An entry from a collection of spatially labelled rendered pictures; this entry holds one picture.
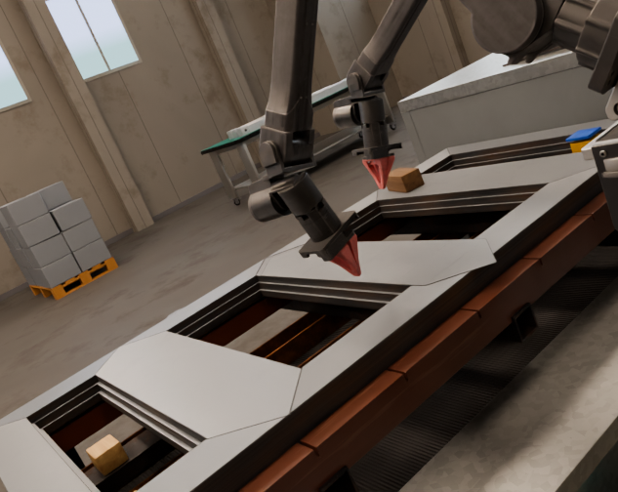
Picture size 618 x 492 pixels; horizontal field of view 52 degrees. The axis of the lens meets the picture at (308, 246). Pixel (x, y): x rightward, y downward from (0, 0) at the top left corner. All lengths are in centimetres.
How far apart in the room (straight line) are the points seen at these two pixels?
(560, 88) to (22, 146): 885
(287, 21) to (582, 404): 71
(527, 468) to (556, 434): 7
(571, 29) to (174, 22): 1076
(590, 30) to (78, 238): 739
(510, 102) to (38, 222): 641
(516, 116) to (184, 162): 916
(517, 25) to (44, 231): 726
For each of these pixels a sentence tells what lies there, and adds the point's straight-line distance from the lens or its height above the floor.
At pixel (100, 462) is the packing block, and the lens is 123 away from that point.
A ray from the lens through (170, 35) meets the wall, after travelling 1128.
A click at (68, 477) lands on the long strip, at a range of 108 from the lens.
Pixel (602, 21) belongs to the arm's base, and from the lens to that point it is 73.
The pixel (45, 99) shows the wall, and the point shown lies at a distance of 1030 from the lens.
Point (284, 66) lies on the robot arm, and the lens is 99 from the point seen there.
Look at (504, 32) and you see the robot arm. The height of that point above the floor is 123.
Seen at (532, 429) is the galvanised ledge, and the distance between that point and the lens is 103.
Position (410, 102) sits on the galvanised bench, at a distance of 225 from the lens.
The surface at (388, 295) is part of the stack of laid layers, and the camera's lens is 119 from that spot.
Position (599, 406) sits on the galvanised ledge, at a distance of 104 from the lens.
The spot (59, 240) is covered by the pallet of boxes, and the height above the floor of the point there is 59.
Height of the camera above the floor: 128
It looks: 15 degrees down
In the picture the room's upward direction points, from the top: 23 degrees counter-clockwise
